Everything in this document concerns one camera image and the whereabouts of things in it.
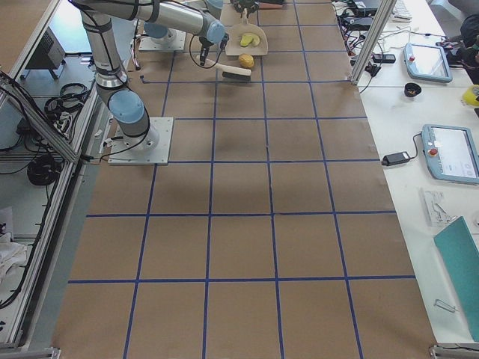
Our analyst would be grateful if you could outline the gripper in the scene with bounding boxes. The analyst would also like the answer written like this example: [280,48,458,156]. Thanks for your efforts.
[231,0,259,11]
[199,33,229,67]

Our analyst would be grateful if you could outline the beige hand brush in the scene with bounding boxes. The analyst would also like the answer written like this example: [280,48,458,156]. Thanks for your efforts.
[195,55,251,82]

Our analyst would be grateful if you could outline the beige dustpan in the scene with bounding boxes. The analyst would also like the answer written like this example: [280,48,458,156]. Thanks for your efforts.
[225,9,269,56]

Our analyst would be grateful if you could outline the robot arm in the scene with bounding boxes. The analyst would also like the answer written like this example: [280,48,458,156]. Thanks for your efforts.
[139,1,267,55]
[71,1,226,148]

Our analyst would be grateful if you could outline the grey control box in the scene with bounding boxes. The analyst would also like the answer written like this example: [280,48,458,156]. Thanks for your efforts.
[22,27,66,80]

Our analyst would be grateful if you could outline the far teach pendant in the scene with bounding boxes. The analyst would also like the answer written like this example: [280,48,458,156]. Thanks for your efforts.
[403,43,453,83]

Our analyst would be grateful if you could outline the teach pendant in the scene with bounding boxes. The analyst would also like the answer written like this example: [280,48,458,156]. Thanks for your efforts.
[421,124,478,185]
[403,43,453,83]

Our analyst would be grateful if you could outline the black power adapter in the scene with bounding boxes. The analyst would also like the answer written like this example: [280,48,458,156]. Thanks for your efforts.
[381,151,412,167]

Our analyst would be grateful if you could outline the yellow tape roll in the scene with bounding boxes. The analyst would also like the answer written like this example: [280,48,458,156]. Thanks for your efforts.
[462,85,479,107]

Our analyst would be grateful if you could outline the near teach pendant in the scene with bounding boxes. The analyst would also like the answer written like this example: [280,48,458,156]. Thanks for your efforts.
[421,124,478,185]

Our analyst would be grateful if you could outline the clear plastic bag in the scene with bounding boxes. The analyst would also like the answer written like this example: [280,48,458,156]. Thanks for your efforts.
[421,189,457,227]

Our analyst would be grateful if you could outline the teal board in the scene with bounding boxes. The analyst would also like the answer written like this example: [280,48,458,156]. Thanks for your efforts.
[434,217,478,342]

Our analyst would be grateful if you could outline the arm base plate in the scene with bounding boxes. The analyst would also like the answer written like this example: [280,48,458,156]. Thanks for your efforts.
[138,28,186,52]
[108,117,174,165]

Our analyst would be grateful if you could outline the aluminium frame post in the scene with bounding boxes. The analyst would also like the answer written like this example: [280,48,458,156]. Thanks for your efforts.
[350,0,396,85]

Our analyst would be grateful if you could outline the coiled black cable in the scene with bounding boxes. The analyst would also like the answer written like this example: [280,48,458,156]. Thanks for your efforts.
[27,153,58,187]

